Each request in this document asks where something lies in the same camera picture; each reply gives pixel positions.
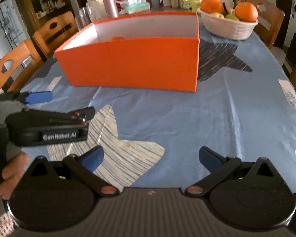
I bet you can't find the green panda mug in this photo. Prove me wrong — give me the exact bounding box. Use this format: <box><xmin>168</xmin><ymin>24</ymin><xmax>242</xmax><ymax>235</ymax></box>
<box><xmin>182</xmin><ymin>0</ymin><xmax>200</xmax><ymax>12</ymax></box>

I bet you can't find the person's left hand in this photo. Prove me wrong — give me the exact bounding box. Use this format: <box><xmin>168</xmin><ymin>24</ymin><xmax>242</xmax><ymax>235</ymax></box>
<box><xmin>0</xmin><ymin>152</ymin><xmax>30</xmax><ymax>201</ymax></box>

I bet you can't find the wooden chair far left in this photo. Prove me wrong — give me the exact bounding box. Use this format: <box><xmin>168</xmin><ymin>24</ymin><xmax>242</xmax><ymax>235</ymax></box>
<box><xmin>33</xmin><ymin>11</ymin><xmax>78</xmax><ymax>58</ymax></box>

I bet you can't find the clear glass jar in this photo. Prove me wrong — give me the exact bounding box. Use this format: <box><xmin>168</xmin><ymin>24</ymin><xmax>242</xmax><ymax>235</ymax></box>
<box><xmin>75</xmin><ymin>7</ymin><xmax>91</xmax><ymax>31</ymax></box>

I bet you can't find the orange in basket left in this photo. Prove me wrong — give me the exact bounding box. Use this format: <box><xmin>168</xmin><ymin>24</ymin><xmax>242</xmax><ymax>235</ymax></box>
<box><xmin>200</xmin><ymin>0</ymin><xmax>224</xmax><ymax>13</ymax></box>

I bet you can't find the wooden chair far right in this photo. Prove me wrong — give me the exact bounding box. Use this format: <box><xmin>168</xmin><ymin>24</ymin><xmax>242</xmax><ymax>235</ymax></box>
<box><xmin>241</xmin><ymin>0</ymin><xmax>285</xmax><ymax>49</ymax></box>

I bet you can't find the orange in basket right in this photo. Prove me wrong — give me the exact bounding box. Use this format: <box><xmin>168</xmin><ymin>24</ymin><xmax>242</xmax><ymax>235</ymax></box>
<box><xmin>235</xmin><ymin>2</ymin><xmax>258</xmax><ymax>23</ymax></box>

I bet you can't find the wooden chair near left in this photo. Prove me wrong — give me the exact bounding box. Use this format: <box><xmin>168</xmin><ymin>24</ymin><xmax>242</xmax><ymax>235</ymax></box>
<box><xmin>0</xmin><ymin>39</ymin><xmax>44</xmax><ymax>91</ymax></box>

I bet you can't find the pink thermos bottle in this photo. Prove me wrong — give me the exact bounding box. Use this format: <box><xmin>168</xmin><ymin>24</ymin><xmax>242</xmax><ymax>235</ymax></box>
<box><xmin>103</xmin><ymin>0</ymin><xmax>119</xmax><ymax>18</ymax></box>

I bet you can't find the orange in basket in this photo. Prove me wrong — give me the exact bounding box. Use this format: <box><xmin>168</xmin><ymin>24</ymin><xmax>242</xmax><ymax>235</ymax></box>
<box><xmin>200</xmin><ymin>0</ymin><xmax>224</xmax><ymax>13</ymax></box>
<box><xmin>235</xmin><ymin>2</ymin><xmax>258</xmax><ymax>23</ymax></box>

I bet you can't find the wooden bookshelf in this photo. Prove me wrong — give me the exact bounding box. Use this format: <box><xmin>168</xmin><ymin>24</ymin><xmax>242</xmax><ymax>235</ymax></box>
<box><xmin>14</xmin><ymin>0</ymin><xmax>73</xmax><ymax>37</ymax></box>

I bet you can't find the tissue box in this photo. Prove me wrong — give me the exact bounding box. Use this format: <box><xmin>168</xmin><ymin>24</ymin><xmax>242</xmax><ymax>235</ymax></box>
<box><xmin>124</xmin><ymin>0</ymin><xmax>150</xmax><ymax>15</ymax></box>

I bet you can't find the orange cardboard box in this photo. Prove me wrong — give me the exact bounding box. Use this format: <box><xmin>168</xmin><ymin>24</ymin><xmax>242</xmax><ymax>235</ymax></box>
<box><xmin>54</xmin><ymin>11</ymin><xmax>200</xmax><ymax>92</ymax></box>

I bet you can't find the white fruit basket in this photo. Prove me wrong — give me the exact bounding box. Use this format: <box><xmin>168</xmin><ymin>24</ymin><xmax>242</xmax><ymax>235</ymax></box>
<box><xmin>197</xmin><ymin>8</ymin><xmax>259</xmax><ymax>41</ymax></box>

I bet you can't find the blue patterned tablecloth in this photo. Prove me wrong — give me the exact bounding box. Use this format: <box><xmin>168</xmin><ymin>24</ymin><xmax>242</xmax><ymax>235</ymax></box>
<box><xmin>24</xmin><ymin>27</ymin><xmax>296</xmax><ymax>193</ymax></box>

